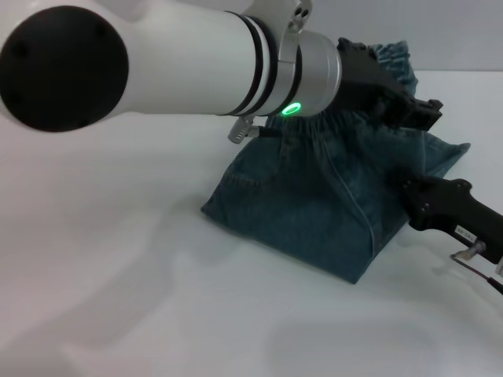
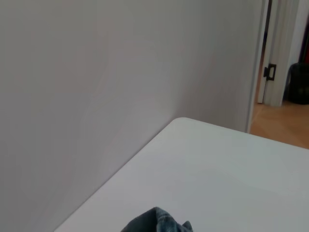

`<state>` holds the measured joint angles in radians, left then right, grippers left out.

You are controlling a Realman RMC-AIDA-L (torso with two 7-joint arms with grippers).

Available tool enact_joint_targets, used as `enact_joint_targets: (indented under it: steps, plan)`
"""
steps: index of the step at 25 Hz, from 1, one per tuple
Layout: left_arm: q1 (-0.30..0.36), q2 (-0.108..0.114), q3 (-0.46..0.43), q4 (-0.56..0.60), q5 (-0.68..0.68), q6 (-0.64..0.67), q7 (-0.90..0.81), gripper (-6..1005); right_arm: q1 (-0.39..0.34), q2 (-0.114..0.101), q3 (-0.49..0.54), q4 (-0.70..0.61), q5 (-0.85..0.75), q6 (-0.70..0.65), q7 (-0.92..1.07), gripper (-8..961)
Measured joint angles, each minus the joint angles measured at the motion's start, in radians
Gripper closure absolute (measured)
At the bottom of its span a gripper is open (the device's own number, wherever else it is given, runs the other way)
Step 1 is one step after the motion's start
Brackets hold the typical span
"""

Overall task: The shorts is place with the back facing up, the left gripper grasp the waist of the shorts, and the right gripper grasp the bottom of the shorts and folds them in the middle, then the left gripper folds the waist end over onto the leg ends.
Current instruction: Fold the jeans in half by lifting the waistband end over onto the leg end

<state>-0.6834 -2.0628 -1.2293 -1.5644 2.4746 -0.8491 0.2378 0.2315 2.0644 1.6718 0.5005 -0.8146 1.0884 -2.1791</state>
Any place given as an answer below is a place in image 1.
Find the blue denim shorts basketball print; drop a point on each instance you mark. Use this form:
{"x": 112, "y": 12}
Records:
{"x": 314, "y": 196}

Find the right robot arm silver white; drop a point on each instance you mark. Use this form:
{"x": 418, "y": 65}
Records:
{"x": 500, "y": 267}

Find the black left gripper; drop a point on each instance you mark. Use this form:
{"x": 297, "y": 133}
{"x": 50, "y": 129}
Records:
{"x": 365, "y": 84}

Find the silver camera mount bracket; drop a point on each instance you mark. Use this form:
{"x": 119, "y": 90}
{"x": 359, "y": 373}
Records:
{"x": 292, "y": 27}

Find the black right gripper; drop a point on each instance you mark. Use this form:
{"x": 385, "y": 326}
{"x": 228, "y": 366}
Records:
{"x": 460, "y": 212}

